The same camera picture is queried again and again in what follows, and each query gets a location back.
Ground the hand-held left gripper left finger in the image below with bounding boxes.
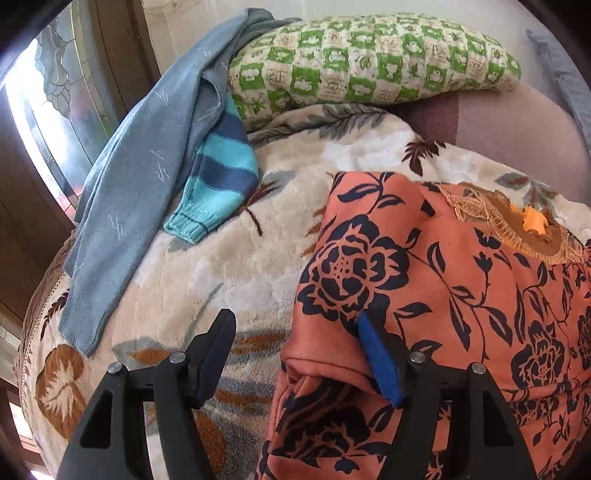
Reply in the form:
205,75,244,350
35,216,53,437
55,308,237,480

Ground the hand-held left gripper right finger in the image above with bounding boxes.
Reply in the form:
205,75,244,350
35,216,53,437
358,310,539,480

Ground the orange floral garment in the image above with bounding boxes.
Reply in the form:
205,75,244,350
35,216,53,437
256,171,591,480

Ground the cream leaf print blanket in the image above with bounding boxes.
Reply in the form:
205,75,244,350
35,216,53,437
14,102,591,480

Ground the teal navy striped sweater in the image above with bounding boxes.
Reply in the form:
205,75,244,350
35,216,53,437
164,92,260,244

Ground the blue-grey knit sweater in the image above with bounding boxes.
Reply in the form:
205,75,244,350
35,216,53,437
58,9,301,358

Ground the green checked pillow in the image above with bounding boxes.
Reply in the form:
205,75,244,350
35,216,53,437
227,13,522,132

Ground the stained glass window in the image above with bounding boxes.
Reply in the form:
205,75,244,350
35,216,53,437
4,4,121,199

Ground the light blue cloth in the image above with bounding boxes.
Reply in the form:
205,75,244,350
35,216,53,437
526,28,591,121

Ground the brown wooden window frame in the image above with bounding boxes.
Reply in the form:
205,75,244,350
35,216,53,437
0,0,160,462

